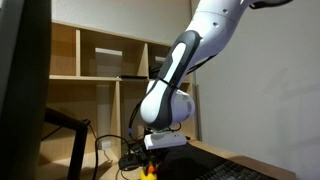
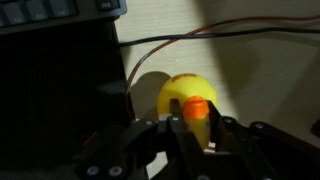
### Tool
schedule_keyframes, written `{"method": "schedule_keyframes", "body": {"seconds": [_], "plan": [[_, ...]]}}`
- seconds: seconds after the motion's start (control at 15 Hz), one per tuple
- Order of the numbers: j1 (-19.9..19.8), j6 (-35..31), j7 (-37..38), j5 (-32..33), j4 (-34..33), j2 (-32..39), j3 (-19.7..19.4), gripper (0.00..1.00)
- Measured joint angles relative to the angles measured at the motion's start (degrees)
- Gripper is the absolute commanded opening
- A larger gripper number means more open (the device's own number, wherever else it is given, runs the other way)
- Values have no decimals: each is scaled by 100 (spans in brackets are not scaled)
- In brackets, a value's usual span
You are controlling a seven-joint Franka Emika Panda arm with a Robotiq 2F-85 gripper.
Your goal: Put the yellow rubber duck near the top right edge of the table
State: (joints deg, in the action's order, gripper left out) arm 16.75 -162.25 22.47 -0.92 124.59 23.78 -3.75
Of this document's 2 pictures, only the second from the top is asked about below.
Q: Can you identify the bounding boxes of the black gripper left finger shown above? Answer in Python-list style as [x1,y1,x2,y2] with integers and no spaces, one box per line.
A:
[75,98,208,180]

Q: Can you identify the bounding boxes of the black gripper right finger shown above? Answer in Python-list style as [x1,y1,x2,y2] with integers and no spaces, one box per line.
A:
[206,99,320,180]

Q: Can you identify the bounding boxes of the yellow rubber duck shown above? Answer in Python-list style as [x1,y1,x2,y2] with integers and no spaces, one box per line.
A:
[156,72,219,151]

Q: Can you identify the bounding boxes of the round black base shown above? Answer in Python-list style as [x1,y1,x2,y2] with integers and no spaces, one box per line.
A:
[311,119,320,140]

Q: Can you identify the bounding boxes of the black desk mat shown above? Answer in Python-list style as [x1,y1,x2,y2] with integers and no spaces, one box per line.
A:
[0,16,136,169]

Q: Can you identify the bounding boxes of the grey black keyboard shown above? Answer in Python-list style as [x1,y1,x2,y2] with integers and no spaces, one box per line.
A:
[0,0,128,36]

